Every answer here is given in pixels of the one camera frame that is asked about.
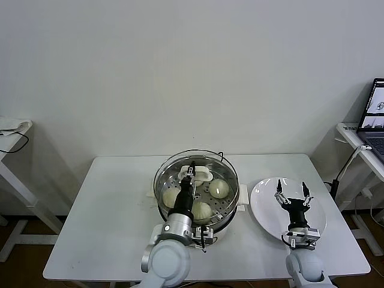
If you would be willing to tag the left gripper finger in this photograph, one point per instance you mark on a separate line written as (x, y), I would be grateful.
(187, 174)
(195, 186)

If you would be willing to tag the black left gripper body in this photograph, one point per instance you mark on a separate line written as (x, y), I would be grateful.
(184, 199)

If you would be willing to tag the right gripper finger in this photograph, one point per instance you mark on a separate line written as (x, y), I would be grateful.
(279, 190)
(306, 192)

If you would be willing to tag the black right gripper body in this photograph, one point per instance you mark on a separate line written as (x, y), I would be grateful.
(297, 213)

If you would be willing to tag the round glass pot lid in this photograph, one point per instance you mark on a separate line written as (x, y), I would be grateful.
(207, 174)

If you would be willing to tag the perforated stainless steel steamer basket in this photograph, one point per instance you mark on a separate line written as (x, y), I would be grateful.
(231, 183)

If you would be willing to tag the white round plate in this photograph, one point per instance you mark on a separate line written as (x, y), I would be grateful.
(264, 204)

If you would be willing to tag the black power adapter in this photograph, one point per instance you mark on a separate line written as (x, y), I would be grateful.
(334, 187)

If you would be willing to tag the white charger plug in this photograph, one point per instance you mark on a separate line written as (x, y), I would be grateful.
(366, 193)

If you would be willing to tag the white side table with laptop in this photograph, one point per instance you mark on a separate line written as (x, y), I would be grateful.
(348, 132)

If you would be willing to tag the grey open laptop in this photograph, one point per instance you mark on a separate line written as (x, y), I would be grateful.
(375, 141)

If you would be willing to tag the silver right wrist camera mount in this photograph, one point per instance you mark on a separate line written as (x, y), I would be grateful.
(303, 237)

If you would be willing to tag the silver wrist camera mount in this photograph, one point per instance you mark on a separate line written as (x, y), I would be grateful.
(303, 237)
(204, 237)

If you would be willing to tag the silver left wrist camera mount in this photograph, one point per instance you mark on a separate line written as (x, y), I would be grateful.
(204, 237)

